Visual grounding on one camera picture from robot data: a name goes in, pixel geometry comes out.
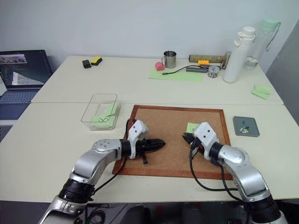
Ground green sticky note pad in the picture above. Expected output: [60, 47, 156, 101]
[254, 84, 271, 95]
[251, 90, 270, 100]

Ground clear bottle with green lid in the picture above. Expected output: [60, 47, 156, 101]
[242, 18, 282, 71]

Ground white paper sheet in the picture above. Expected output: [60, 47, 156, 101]
[0, 76, 7, 97]

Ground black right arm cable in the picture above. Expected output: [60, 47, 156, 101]
[188, 139, 245, 202]

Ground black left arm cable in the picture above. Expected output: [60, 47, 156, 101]
[90, 119, 149, 196]

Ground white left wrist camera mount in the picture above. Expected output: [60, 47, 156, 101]
[127, 119, 149, 160]

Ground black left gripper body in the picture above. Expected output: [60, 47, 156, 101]
[136, 138, 153, 155]

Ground grey hub with black cable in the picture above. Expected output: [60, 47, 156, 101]
[162, 65, 211, 76]

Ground clear plastic box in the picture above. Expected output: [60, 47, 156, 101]
[80, 93, 121, 131]

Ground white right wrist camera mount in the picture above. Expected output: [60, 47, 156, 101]
[192, 121, 220, 161]

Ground long brown wooden block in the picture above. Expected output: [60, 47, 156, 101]
[189, 54, 226, 63]

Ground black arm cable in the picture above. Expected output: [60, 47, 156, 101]
[188, 139, 245, 202]
[90, 119, 149, 196]

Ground grey flat tray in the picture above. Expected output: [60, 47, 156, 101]
[232, 116, 261, 138]

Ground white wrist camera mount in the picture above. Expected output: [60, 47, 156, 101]
[192, 121, 220, 161]
[127, 119, 149, 160]

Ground plain green sticky note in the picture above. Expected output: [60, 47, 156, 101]
[100, 103, 118, 117]

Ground slim metal cylinder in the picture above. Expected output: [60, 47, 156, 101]
[223, 50, 232, 70]

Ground white water bottle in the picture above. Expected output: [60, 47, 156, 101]
[222, 26, 256, 84]

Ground dark open laptop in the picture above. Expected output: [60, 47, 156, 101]
[0, 49, 53, 121]

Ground steel mug with handle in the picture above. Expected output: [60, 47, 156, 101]
[160, 50, 178, 69]

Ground large green paper sheet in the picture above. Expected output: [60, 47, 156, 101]
[148, 67, 204, 83]

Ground cork board with wooden frame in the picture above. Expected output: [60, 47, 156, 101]
[112, 105, 234, 181]

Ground clear jar of pushpins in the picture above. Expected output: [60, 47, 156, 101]
[206, 65, 220, 78]

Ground green note with black scribble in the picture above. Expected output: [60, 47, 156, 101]
[90, 115, 115, 129]

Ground black cables under table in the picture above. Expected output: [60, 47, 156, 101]
[74, 202, 111, 224]

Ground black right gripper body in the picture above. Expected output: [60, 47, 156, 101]
[188, 135, 202, 151]

